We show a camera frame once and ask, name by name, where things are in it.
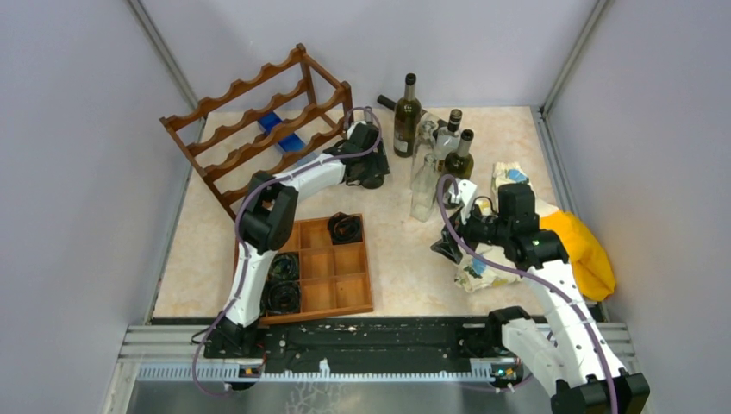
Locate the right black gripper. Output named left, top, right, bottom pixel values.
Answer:
left=431, top=196, right=511, bottom=262

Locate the dark wine bottle grey label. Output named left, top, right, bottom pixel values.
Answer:
left=393, top=72, right=422, bottom=158

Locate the blue square glass bottle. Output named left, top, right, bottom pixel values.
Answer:
left=257, top=111, right=318, bottom=168

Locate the brown wooden wine rack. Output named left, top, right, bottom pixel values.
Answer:
left=159, top=43, right=356, bottom=221

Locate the wooden compartment tray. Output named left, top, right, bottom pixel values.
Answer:
left=257, top=217, right=373, bottom=325

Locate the dark wine bottle beige label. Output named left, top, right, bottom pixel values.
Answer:
left=359, top=141, right=390, bottom=190

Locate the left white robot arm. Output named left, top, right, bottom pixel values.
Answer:
left=210, top=121, right=382, bottom=357

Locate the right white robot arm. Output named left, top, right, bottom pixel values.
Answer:
left=436, top=175, right=650, bottom=413

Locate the clear glass bottle front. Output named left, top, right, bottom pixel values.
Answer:
left=410, top=153, right=439, bottom=223

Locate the clear glass bottle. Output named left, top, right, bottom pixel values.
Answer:
left=409, top=120, right=438, bottom=181
left=410, top=153, right=439, bottom=223

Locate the clear glass bottle back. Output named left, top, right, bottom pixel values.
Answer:
left=409, top=120, right=438, bottom=181

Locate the dark green wine bottle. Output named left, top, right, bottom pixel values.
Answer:
left=442, top=129, right=474, bottom=179

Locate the lying green wine bottle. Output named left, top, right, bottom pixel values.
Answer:
left=377, top=94, right=449, bottom=134

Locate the dinosaur print white cloth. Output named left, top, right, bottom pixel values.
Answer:
left=453, top=161, right=533, bottom=292

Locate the rolled tie orange pattern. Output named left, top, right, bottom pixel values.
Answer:
left=327, top=212, right=363, bottom=245

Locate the yellow cloth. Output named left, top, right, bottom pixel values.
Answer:
left=540, top=210, right=616, bottom=302

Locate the rolled dark blue tie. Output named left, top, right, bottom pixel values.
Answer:
left=261, top=281, right=302, bottom=316

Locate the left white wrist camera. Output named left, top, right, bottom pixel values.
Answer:
left=345, top=120, right=369, bottom=139

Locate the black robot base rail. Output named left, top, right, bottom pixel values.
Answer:
left=122, top=310, right=635, bottom=392

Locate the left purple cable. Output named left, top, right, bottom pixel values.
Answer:
left=191, top=106, right=384, bottom=399

